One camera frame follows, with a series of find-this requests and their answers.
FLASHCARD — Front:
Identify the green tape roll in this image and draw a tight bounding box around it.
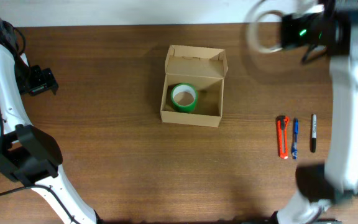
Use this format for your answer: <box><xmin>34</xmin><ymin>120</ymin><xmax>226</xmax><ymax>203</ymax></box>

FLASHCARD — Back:
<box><xmin>171</xmin><ymin>83</ymin><xmax>198</xmax><ymax>113</ymax></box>

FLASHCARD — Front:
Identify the orange utility knife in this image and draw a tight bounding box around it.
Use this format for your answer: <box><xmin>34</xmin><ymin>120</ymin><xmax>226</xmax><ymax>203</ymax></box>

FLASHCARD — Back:
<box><xmin>276</xmin><ymin>115</ymin><xmax>289</xmax><ymax>159</ymax></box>

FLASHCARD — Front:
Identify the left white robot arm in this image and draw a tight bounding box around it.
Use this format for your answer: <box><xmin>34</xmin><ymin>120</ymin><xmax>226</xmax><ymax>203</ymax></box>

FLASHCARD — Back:
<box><xmin>0</xmin><ymin>18</ymin><xmax>103</xmax><ymax>223</ymax></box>

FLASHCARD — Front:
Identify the brown cardboard box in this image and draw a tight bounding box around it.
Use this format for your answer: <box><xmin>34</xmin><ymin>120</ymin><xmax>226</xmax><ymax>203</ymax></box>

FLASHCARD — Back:
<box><xmin>160</xmin><ymin>45</ymin><xmax>228</xmax><ymax>127</ymax></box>

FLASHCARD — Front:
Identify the black permanent marker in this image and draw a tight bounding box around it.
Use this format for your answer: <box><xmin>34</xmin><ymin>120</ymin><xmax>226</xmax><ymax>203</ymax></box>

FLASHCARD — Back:
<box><xmin>311</xmin><ymin>114</ymin><xmax>316</xmax><ymax>153</ymax></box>

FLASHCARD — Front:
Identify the blue ballpoint pen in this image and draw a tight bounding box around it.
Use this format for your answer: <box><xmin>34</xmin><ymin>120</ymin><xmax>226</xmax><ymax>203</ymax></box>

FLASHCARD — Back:
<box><xmin>291</xmin><ymin>118</ymin><xmax>299</xmax><ymax>160</ymax></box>

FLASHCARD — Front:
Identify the white masking tape roll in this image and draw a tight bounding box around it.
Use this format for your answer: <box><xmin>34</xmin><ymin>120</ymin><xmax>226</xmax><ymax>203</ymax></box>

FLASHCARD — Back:
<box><xmin>244</xmin><ymin>0</ymin><xmax>318</xmax><ymax>54</ymax></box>

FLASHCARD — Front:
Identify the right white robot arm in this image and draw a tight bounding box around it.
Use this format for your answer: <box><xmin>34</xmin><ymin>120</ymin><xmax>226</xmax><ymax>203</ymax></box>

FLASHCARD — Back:
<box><xmin>270</xmin><ymin>1</ymin><xmax>358</xmax><ymax>223</ymax></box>

